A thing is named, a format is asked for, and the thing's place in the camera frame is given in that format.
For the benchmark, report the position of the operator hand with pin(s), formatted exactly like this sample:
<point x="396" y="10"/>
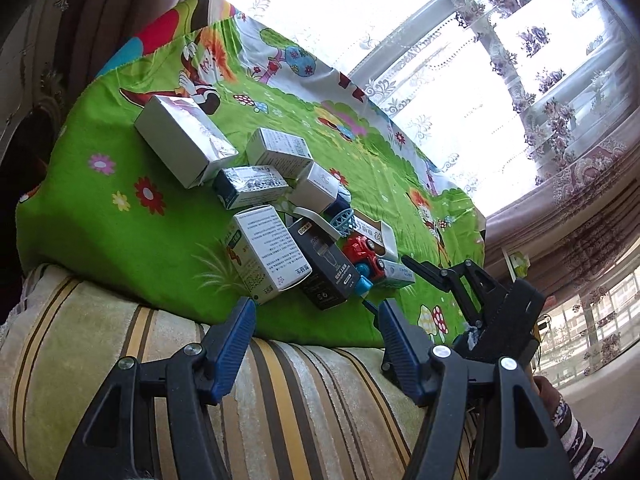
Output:
<point x="549" y="396"/>

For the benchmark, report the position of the blue lattice toy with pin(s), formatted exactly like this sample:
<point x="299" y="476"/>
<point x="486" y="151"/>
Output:
<point x="344" y="222"/>

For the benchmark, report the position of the patterned sleeve forearm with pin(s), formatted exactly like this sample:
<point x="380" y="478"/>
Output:
<point x="587" y="460"/>

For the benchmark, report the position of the large silver pink box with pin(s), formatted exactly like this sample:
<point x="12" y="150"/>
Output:
<point x="188" y="143"/>

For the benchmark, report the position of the green cartoon mushroom cloth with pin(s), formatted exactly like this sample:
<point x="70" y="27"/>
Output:
<point x="109" y="209"/>

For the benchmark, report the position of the red toy car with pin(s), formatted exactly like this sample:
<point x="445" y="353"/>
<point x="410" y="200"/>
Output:
<point x="360" y="251"/>

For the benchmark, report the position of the brown white dental box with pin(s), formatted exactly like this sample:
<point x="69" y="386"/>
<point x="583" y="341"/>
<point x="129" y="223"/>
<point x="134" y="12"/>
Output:
<point x="379" y="233"/>

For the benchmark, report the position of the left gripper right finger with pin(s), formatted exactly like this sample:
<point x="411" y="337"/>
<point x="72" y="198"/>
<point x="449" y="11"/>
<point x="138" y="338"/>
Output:
<point x="516" y="438"/>

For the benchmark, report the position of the green white medicine box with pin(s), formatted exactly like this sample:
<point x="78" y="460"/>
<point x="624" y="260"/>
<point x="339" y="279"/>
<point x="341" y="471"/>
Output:
<point x="394" y="275"/>

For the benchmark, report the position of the white text medicine box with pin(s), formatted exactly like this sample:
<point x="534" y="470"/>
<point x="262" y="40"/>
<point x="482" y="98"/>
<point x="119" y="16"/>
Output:
<point x="287" y="153"/>

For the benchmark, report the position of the silver patterned medicine box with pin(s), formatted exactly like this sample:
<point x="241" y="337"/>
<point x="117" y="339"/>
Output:
<point x="249" y="186"/>

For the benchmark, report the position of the black razor box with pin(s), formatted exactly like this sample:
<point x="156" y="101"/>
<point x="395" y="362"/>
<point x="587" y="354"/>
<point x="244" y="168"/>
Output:
<point x="333" y="277"/>

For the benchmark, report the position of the dark blue small box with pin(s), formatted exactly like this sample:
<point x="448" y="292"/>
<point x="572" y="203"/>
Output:
<point x="342" y="202"/>

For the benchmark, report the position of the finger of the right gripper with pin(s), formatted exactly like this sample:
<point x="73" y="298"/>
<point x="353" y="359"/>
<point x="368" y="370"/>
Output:
<point x="489" y="292"/>
<point x="449" y="280"/>

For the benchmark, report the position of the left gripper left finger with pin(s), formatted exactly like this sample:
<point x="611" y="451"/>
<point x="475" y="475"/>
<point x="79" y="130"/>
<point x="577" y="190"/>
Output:
<point x="116" y="437"/>

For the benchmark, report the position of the white made-in-china box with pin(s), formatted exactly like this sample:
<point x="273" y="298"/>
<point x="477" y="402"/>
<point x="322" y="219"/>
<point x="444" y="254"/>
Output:
<point x="315" y="189"/>

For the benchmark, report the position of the white orange text box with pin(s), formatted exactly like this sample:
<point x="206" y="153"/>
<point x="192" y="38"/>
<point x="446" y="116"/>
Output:
<point x="264" y="253"/>

